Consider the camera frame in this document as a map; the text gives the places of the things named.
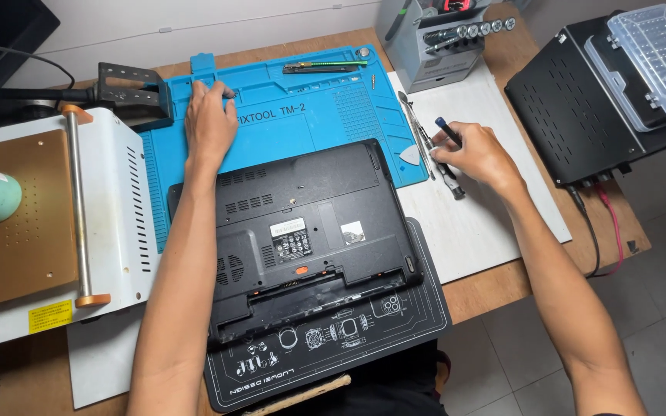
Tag person's left hand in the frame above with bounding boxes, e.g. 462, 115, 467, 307
184, 79, 239, 161

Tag person's right hand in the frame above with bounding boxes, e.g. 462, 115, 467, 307
428, 121, 524, 192

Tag blue-tipped black screwdriver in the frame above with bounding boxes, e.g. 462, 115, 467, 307
435, 117, 463, 148

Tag silver metal tweezers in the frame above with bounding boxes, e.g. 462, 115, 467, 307
398, 91, 436, 181

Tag grey black screwdriver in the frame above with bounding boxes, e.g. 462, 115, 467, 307
425, 130, 466, 201

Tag grey tool organizer stand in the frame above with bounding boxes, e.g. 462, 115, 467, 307
374, 0, 518, 94

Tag white plastic sheet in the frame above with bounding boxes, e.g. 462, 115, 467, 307
387, 57, 573, 284
66, 306, 209, 410

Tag black vented metal box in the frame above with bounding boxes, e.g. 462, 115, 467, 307
504, 10, 666, 187

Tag green black utility knife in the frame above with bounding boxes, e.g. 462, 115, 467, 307
282, 59, 369, 75

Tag blue silicone repair mat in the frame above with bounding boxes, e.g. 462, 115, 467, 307
136, 44, 430, 255

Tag black laptop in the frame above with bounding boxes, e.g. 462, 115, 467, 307
166, 138, 425, 348

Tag black printed work mat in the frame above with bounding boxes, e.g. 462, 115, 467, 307
203, 216, 453, 414

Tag clear plastic compartment box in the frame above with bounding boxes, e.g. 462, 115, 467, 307
584, 4, 666, 133

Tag person's black clothing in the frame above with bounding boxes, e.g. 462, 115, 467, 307
264, 340, 453, 416

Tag wooden stick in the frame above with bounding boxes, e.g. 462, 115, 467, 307
243, 374, 353, 416

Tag white screen separator machine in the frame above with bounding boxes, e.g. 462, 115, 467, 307
0, 105, 164, 354

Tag black monitor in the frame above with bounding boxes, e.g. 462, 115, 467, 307
0, 0, 61, 94

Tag black power cable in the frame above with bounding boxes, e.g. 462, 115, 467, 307
567, 185, 601, 279

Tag red cable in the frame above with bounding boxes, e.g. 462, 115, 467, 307
593, 183, 625, 277

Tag black perforated metal bracket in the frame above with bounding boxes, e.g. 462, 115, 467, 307
94, 62, 175, 131

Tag black thin cable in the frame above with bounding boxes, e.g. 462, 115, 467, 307
0, 36, 77, 91

